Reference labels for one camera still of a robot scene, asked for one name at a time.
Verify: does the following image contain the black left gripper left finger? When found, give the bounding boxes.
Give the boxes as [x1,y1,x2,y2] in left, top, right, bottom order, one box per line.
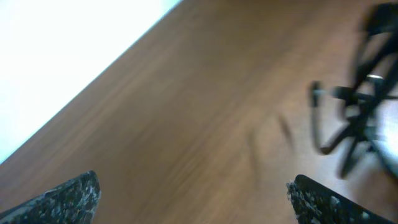
[1,170,101,223]

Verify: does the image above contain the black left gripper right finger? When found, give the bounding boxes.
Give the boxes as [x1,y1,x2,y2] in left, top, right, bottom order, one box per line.
[286,174,393,224]

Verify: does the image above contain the black thick USB cable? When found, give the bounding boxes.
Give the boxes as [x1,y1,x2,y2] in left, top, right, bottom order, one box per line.
[307,2,398,180]

